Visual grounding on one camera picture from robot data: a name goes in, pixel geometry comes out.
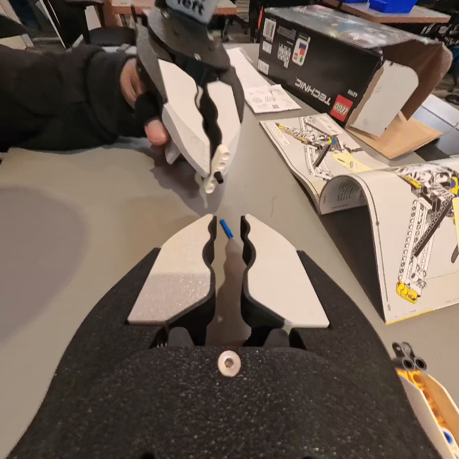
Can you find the open instruction booklet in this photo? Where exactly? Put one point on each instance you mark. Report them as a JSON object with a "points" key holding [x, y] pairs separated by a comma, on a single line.
{"points": [[373, 211]]}

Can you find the white tray of toy bricks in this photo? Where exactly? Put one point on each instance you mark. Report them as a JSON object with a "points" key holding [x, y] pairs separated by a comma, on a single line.
{"points": [[430, 408]]}

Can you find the small folded leaflet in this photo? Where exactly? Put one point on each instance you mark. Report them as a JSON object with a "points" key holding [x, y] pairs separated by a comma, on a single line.
{"points": [[271, 98]]}

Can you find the blue plastic bin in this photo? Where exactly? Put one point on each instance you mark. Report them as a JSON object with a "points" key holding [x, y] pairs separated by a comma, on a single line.
{"points": [[392, 4]]}

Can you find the person's left forearm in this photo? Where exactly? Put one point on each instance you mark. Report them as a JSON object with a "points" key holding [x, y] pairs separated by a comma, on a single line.
{"points": [[61, 96]]}

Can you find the white toy brick beam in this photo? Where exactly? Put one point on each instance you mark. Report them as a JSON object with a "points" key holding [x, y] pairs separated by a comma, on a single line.
{"points": [[217, 164]]}

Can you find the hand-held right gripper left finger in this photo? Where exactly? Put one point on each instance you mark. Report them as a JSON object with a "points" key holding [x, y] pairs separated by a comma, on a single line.
{"points": [[172, 283]]}

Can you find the black toy set box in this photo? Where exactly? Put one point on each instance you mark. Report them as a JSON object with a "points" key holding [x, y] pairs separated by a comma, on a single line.
{"points": [[333, 61]]}

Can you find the black toy brick connector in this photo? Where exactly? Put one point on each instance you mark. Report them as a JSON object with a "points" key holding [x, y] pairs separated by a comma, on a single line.
{"points": [[408, 357]]}

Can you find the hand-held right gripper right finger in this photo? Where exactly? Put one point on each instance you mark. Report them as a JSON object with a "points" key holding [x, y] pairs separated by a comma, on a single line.
{"points": [[283, 279]]}

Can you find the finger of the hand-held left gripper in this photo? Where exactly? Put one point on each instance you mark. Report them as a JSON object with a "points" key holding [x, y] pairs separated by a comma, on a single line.
{"points": [[179, 118], [227, 111]]}

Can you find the white paper strip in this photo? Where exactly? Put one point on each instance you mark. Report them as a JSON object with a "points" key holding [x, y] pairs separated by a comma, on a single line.
{"points": [[245, 68]]}

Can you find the person's left hand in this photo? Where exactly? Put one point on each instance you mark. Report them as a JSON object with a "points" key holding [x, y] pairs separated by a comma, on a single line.
{"points": [[143, 104]]}

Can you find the blue toy brick pin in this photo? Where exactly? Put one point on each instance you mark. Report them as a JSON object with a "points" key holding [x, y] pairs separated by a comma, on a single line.
{"points": [[226, 228]]}

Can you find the brown wooden table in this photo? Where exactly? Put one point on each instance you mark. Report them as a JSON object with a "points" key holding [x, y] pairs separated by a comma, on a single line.
{"points": [[387, 10]]}

